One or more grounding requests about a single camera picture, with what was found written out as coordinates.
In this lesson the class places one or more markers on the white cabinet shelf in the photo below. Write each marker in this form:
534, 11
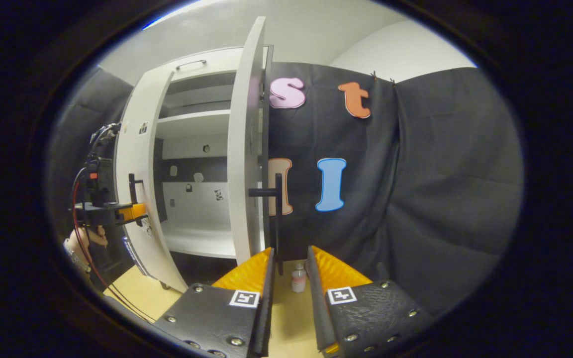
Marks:
192, 119

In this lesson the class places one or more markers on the black backdrop cloth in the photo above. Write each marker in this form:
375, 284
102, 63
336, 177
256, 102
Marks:
440, 189

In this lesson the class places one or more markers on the small clear bottle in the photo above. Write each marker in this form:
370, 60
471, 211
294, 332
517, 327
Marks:
298, 281

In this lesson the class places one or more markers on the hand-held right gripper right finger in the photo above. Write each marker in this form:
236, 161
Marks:
319, 318

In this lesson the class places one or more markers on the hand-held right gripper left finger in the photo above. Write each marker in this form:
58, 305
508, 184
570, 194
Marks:
265, 318

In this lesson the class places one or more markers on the white cabinet drawer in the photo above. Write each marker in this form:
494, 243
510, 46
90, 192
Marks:
212, 67

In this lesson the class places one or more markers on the white double-door shoe cabinet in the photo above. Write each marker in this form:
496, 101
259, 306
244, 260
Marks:
192, 238

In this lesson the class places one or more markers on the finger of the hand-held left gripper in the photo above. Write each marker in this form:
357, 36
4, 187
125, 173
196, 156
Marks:
130, 212

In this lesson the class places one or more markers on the white cabinet door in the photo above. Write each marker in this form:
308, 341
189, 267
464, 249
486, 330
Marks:
244, 149
140, 154

